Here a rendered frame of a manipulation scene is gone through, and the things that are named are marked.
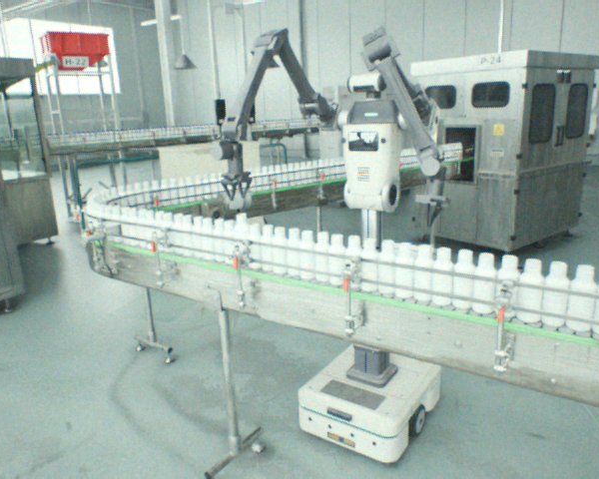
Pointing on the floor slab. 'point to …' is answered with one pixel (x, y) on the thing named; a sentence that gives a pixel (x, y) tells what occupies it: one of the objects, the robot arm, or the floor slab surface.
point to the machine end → (511, 144)
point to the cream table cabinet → (204, 165)
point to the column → (168, 63)
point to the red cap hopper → (77, 52)
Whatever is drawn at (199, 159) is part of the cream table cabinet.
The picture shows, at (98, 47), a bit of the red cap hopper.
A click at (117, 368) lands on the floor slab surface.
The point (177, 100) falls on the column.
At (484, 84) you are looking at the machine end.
